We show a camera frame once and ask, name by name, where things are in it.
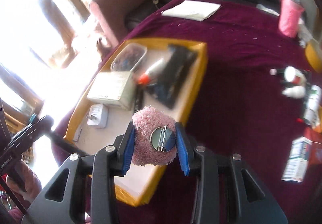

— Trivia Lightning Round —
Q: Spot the white bottle red label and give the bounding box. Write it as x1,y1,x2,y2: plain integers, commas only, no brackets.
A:
284,66,308,85

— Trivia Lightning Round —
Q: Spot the white and blue box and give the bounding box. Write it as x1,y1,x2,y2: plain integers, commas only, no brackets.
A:
281,137,313,183

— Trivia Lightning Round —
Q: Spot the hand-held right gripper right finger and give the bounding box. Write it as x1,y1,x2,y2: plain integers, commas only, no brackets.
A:
175,121,288,224

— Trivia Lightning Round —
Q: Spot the white tissue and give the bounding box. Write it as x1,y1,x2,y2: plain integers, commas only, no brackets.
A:
299,19,314,47

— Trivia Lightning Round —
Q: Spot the white charger plug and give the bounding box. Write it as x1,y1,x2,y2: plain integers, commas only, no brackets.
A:
86,103,109,129

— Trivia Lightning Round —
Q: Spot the person's left forearm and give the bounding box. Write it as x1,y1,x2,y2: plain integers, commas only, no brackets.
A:
6,160,42,204

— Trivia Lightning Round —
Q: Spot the yellow cardboard box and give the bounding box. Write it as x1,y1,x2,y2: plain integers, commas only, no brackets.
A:
63,37,208,207

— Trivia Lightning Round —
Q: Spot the brown tape roll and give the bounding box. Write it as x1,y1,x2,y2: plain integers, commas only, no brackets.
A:
305,39,322,73

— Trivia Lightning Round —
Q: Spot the red snack packet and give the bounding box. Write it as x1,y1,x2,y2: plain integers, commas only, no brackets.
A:
303,127,322,166

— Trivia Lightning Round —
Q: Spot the pink knitted sleeve bottle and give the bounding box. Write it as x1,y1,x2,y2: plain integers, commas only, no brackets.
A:
278,0,305,38

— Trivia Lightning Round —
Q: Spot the white paper sheet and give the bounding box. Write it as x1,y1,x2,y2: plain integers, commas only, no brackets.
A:
161,0,221,22

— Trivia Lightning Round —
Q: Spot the clear plastic container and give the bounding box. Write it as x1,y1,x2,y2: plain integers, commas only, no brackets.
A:
110,43,148,72

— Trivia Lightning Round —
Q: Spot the maroon armchair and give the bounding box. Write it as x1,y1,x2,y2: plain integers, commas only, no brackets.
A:
89,0,154,48

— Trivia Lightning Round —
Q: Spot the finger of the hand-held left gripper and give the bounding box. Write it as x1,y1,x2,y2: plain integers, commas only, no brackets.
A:
10,115,54,149

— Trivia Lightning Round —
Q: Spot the small white bottle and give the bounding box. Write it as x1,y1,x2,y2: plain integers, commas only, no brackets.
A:
282,86,306,99

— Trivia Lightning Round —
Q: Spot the pink fluffy brooch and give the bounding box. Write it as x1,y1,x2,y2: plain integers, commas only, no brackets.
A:
132,105,176,166

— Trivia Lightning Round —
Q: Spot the white bottle green label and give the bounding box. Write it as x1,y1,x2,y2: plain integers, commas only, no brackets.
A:
302,85,322,127

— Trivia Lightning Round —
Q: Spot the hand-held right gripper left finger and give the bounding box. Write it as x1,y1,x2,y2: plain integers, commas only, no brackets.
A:
21,122,136,224

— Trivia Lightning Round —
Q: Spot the white bottle orange cap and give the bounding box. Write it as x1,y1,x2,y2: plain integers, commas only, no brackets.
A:
136,59,168,86

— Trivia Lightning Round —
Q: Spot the large white medicine box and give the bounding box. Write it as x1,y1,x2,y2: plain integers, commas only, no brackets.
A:
86,71,137,110

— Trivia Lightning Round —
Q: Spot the black gold-patterned snack packet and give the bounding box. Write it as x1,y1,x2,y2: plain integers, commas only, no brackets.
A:
145,43,199,109

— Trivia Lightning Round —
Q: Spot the black flashlight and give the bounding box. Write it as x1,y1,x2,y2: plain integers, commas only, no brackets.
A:
134,87,144,114

